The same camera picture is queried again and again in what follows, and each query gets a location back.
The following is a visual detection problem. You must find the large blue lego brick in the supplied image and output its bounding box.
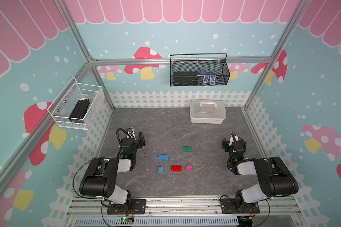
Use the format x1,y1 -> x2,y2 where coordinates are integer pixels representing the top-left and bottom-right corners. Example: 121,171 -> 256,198
158,154 -> 169,161

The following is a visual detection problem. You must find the red lego brick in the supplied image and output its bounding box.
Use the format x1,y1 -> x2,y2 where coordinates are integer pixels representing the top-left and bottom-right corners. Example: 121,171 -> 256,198
171,165 -> 182,172

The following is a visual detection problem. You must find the green lego brick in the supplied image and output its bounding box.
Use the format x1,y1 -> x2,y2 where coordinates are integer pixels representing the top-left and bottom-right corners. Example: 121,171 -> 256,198
182,146 -> 192,152

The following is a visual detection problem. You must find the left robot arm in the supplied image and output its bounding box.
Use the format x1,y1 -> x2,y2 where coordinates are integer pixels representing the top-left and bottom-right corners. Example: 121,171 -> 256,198
75,128 -> 146,216

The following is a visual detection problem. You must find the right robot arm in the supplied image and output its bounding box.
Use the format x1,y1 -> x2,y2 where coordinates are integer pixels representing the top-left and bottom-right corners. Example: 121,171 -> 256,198
219,131 -> 299,217

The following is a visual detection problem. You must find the white plastic storage box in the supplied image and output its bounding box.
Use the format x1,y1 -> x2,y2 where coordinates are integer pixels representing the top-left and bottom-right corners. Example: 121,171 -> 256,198
189,99 -> 226,124

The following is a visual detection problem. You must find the black device in white basket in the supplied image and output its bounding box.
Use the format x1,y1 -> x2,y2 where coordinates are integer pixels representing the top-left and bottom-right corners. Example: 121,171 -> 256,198
69,99 -> 90,123

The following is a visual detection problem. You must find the green lit circuit board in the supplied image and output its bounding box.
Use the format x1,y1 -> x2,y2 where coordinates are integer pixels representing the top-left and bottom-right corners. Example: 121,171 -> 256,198
121,217 -> 135,225

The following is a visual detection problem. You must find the blue white item in basket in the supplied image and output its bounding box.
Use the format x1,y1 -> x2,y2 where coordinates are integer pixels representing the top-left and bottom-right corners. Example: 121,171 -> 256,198
196,68 -> 216,85

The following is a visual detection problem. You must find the black box in black basket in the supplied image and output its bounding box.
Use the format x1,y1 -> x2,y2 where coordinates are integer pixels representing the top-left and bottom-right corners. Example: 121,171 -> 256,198
171,72 -> 199,87

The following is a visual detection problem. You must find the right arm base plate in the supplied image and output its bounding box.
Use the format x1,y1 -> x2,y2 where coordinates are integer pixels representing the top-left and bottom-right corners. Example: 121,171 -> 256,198
219,198 -> 260,215

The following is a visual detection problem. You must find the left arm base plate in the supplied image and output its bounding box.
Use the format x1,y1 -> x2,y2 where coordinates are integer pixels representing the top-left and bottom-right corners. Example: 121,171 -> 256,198
106,199 -> 146,215

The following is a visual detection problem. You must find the white wire mesh basket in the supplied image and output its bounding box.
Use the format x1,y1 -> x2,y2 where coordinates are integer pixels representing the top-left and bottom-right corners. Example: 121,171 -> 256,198
47,78 -> 106,130

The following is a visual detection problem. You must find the aluminium front rail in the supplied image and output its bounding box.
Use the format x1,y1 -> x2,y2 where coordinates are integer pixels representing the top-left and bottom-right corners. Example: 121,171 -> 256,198
65,195 -> 302,218

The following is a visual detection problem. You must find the black wire mesh basket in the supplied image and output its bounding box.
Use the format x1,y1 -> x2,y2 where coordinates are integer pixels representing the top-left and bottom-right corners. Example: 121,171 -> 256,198
169,53 -> 230,87

